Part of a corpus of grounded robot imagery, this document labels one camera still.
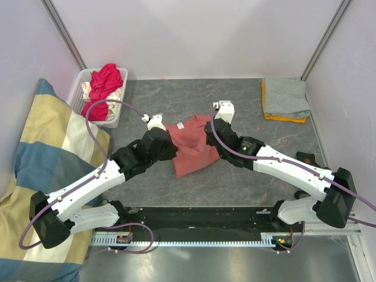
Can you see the magenta t shirt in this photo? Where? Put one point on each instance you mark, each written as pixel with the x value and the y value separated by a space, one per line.
pixel 104 84

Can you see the white plastic laundry basket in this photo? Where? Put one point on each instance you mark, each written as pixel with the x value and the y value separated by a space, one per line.
pixel 76 102

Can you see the salmon pink t shirt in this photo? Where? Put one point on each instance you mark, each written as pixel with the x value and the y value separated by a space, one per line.
pixel 193 153

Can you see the grey slotted cable duct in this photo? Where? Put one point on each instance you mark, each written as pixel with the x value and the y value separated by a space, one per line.
pixel 105 239

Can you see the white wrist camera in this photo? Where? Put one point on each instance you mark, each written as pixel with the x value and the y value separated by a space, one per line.
pixel 224 109
pixel 156 121

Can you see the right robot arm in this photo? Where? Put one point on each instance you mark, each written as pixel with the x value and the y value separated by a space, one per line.
pixel 330 194

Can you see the right aluminium frame post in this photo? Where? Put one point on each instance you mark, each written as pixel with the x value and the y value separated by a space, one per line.
pixel 326 37

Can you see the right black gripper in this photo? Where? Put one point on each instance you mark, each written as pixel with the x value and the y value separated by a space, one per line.
pixel 208 141

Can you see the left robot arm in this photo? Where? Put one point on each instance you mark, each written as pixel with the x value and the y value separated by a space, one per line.
pixel 58 215

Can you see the floral dark bag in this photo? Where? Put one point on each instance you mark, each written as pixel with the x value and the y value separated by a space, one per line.
pixel 307 158

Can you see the aluminium frame post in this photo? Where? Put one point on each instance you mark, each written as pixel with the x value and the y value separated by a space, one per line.
pixel 55 17
pixel 326 37

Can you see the left aluminium frame post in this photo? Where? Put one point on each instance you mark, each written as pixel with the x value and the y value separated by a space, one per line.
pixel 55 17

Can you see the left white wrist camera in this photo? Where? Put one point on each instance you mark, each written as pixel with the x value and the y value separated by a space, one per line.
pixel 156 121

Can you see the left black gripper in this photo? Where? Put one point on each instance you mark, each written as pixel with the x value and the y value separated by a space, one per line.
pixel 172 150

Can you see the blue yellow checked pillow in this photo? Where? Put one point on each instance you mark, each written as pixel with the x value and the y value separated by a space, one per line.
pixel 57 147

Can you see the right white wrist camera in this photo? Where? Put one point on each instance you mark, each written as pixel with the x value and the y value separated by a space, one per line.
pixel 224 109

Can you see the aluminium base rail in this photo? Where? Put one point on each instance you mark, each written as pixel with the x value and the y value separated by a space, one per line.
pixel 318 228

